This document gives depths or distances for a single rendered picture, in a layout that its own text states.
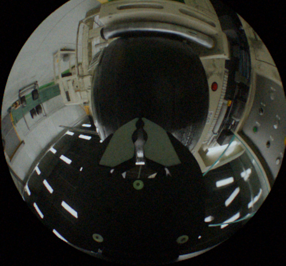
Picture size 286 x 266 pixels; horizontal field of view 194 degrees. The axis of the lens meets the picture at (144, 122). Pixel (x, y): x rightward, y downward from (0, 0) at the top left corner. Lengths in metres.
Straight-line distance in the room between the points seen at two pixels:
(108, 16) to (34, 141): 11.30
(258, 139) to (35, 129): 11.70
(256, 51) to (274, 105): 0.25
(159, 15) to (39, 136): 11.46
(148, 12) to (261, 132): 0.63
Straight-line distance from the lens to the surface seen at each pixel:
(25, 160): 11.76
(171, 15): 0.29
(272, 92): 0.56
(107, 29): 0.29
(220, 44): 0.34
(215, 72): 0.44
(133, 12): 0.28
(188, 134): 0.17
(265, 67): 0.55
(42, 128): 11.39
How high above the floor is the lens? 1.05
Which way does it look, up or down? 32 degrees up
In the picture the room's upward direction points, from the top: 179 degrees clockwise
